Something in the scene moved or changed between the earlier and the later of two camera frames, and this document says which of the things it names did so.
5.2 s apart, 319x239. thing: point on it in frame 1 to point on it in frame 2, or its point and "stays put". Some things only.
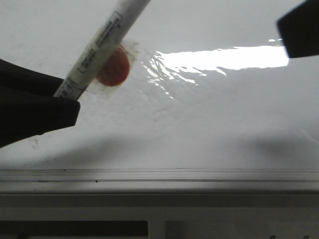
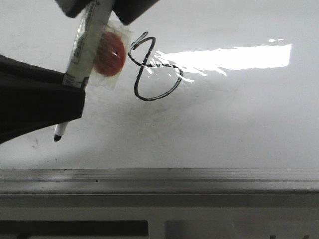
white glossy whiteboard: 215,103 stays put
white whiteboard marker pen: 110,36 to 84,48
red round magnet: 115,69 to 110,55
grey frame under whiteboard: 159,215 stays put
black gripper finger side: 299,30 to 127,11
